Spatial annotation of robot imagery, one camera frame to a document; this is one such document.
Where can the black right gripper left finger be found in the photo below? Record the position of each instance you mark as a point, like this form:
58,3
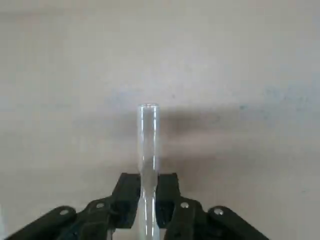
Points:
100,217

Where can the clear glass thermometer tube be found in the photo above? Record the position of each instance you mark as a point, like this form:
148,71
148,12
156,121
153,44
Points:
148,140

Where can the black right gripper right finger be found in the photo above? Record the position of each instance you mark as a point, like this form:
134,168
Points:
185,217

